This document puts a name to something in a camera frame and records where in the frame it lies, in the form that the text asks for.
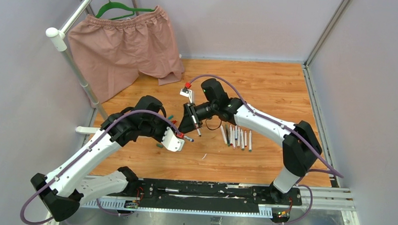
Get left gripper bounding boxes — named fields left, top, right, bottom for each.
left=140, top=114, right=177, bottom=144

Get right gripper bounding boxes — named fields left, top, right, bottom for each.
left=178, top=100, right=218, bottom=136

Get grey capped marker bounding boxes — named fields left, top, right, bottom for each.
left=183, top=135, right=194, bottom=143

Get clear green gel pen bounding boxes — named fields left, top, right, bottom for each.
left=225, top=124, right=230, bottom=146

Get yellow capped white marker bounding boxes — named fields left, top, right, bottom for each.
left=219, top=126, right=228, bottom=145

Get white acrylic marker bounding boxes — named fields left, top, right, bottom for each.
left=230, top=127, right=236, bottom=149

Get blue capped white marker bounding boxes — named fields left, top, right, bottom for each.
left=233, top=126, right=238, bottom=140

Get green capped white marker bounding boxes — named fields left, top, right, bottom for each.
left=240, top=129, right=245, bottom=151

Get red capped white marker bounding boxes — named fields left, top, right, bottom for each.
left=244, top=130, right=248, bottom=147

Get teal capped white marker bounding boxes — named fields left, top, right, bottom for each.
left=248, top=130, right=253, bottom=152

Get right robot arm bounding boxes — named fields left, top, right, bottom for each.
left=178, top=78, right=322, bottom=204

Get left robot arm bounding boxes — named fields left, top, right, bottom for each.
left=30, top=95, right=184, bottom=222

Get pink shorts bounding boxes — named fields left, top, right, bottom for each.
left=67, top=5, right=185, bottom=103

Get white clothes rack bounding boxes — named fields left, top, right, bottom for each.
left=42, top=0, right=159, bottom=139

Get green clothes hanger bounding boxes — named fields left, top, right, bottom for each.
left=94, top=0, right=156, bottom=21

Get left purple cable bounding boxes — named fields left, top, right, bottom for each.
left=19, top=105, right=187, bottom=225

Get purple cable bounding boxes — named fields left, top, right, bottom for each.
left=19, top=105, right=187, bottom=225
left=183, top=73, right=348, bottom=225

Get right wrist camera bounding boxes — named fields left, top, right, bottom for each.
left=180, top=88, right=195, bottom=104

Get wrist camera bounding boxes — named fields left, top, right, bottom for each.
left=161, top=127, right=185, bottom=152
left=180, top=88, right=195, bottom=104

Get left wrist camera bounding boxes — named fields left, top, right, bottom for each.
left=161, top=127, right=185, bottom=152

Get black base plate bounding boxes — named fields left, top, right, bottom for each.
left=115, top=178, right=302, bottom=214

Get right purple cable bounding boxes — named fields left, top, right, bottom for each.
left=183, top=73, right=348, bottom=225

